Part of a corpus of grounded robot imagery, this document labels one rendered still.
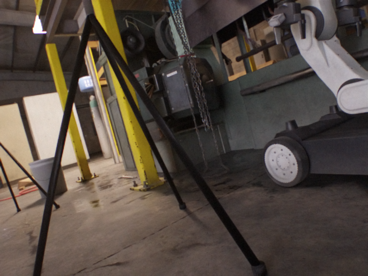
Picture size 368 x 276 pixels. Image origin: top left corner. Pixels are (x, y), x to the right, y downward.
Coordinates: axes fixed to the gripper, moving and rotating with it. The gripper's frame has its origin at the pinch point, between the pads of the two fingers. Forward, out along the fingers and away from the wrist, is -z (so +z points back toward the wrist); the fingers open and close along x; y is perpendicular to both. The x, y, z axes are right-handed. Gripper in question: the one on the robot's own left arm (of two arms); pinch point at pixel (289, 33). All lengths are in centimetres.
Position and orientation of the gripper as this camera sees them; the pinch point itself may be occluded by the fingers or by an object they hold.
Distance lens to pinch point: 105.2
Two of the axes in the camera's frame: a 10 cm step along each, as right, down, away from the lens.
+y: -8.2, 2.5, -5.2
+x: -5.5, -1.1, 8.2
